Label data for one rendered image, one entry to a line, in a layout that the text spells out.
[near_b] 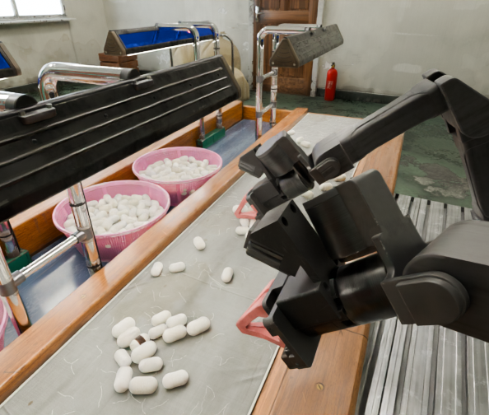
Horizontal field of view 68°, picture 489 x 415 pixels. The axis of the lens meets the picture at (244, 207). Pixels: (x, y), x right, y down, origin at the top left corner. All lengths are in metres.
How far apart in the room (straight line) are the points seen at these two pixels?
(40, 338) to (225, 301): 0.28
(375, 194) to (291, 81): 5.19
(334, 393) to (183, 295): 0.30
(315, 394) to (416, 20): 4.84
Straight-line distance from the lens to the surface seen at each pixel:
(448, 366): 0.73
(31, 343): 0.63
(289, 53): 1.00
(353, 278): 0.34
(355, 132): 0.70
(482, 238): 0.30
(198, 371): 0.56
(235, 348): 0.58
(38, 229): 0.97
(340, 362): 0.55
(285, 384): 0.52
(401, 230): 0.33
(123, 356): 0.58
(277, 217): 0.32
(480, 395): 0.72
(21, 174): 0.35
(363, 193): 0.30
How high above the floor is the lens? 1.20
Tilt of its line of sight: 30 degrees down
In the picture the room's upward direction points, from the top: straight up
